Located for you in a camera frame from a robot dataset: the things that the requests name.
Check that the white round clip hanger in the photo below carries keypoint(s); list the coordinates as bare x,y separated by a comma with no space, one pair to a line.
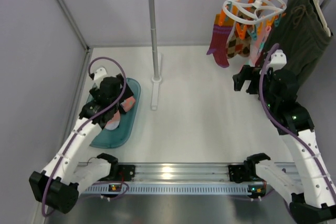
251,12

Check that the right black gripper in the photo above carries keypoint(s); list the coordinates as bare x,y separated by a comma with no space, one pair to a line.
252,80

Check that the argyle brown orange sock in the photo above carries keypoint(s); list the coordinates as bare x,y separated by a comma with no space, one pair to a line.
237,46

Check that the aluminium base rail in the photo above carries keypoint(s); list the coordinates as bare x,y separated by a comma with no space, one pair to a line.
181,171

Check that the white clothes hanger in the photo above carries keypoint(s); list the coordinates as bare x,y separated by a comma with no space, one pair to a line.
316,6

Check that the maroon purple sock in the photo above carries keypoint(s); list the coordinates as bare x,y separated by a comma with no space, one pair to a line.
219,39

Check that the pink patterned sock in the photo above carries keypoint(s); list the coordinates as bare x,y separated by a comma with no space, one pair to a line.
258,40
124,108

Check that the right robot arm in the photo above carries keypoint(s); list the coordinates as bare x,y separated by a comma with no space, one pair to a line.
312,200

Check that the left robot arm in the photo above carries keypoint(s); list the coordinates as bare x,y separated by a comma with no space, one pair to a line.
61,181

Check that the grey slotted cable duct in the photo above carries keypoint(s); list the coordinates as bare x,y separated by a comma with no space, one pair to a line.
220,188

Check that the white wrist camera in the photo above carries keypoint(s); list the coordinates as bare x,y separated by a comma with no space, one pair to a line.
98,74
277,60

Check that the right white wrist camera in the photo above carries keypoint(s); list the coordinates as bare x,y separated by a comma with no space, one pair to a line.
277,60

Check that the dark green shorts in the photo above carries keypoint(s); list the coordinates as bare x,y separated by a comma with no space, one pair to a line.
301,37

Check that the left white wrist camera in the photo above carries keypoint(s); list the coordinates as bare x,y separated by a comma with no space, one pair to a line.
98,74

